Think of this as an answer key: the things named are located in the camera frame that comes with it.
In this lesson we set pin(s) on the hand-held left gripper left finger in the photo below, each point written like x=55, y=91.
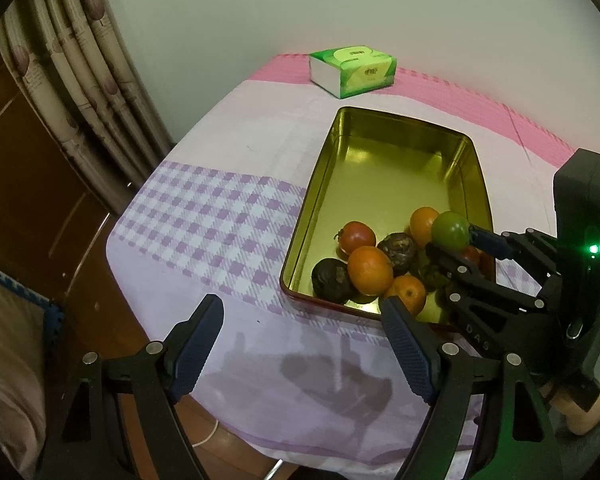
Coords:
x=195, y=350

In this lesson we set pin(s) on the small tangerine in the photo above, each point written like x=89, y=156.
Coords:
x=407, y=292
x=422, y=222

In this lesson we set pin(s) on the dark round fruit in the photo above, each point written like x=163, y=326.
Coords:
x=332, y=280

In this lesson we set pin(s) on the blue foam mat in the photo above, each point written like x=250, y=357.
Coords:
x=30, y=292

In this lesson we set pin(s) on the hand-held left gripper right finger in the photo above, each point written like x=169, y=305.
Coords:
x=410, y=350

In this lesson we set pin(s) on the person's right forearm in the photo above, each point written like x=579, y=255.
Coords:
x=580, y=410

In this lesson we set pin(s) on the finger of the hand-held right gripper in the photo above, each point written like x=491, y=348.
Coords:
x=487, y=239
x=480, y=305

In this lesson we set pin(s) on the brown-green round fruit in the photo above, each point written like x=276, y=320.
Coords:
x=430, y=277

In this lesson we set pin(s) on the green tomato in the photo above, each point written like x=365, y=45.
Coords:
x=450, y=230

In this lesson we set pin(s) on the beige patterned curtain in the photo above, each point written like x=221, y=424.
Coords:
x=80, y=60

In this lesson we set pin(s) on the dark passion fruit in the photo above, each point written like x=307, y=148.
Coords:
x=397, y=247

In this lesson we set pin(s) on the green tissue pack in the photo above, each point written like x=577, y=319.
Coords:
x=352, y=70

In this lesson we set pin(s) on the red tomato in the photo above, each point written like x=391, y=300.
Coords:
x=357, y=237

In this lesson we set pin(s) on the large orange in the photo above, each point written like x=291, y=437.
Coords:
x=370, y=270

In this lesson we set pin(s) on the gold metal tray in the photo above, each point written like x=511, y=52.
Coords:
x=390, y=175

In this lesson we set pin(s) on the pink and purple checked tablecloth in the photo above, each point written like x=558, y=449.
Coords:
x=230, y=220

